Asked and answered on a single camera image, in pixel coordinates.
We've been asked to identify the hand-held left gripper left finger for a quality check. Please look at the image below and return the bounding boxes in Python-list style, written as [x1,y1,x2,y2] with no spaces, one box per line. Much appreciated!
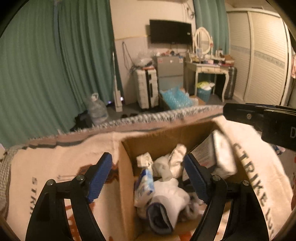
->
[25,152,113,241]

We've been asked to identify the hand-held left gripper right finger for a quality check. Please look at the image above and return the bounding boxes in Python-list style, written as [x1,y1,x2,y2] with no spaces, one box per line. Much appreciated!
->
[183,153,270,241]

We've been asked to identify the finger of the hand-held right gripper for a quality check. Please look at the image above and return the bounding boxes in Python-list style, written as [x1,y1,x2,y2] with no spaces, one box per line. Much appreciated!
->
[245,103,296,113]
[223,103,265,132]

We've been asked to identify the cardboard box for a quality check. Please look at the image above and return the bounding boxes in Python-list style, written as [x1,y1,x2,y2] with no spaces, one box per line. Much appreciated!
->
[117,120,245,241]

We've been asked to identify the white sock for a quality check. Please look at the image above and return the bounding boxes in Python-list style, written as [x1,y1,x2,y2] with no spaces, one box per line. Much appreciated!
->
[153,179,190,210]

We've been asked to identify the plastic-wrapped labelled package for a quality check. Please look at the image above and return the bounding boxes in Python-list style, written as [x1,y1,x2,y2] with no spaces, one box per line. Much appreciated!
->
[183,130,237,181]

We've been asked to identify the blue tissue packet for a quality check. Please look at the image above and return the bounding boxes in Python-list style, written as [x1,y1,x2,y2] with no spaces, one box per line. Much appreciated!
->
[134,169,155,208]

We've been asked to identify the small white packet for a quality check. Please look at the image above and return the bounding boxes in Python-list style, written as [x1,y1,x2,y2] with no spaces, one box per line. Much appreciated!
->
[136,152,153,168]

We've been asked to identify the dark suitcase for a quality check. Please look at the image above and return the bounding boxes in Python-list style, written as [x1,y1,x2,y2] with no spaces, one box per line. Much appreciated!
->
[224,66,238,100]

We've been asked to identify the waste basket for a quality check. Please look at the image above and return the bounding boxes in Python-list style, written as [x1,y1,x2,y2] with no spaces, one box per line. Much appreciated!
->
[196,81,215,103]

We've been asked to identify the printed blanket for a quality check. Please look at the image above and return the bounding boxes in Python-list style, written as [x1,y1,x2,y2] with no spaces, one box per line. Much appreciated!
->
[5,104,294,241]

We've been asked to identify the white louvred wardrobe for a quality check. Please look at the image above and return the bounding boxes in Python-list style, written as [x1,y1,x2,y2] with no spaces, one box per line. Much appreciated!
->
[225,8,294,106]

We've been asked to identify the white dressing table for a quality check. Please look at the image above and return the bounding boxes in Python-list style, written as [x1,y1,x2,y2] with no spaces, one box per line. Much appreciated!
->
[185,52,234,102]

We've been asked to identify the blue bubble wrap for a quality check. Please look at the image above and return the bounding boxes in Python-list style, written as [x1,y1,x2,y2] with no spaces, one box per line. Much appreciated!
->
[159,86,193,109]

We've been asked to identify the large clear water jug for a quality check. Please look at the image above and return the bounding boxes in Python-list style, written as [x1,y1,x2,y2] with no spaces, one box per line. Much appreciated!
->
[84,93,109,126]

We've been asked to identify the small grey fridge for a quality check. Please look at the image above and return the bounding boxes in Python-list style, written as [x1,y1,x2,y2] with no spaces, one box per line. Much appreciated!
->
[154,55,184,93]

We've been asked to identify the oval white mirror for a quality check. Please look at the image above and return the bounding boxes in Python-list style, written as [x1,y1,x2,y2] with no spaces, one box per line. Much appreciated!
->
[193,27,213,56]

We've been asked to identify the checked bedsheet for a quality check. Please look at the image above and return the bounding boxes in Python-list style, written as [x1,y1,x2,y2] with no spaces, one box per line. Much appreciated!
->
[0,160,11,205]

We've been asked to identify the white suitcase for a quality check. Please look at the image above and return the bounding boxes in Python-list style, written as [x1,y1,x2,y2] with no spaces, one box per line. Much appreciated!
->
[135,68,160,109]

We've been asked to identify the narrow green curtain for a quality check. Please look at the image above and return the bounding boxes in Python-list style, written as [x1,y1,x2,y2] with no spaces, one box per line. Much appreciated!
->
[193,0,230,56]

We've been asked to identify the clear plastic bag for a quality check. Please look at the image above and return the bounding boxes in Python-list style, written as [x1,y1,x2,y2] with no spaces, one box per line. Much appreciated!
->
[136,50,154,67]

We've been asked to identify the wide green curtain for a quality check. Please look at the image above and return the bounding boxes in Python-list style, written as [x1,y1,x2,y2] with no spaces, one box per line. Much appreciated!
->
[0,0,123,149]

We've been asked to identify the black wall television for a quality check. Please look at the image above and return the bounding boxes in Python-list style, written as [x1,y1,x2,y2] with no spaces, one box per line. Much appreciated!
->
[149,19,193,44]

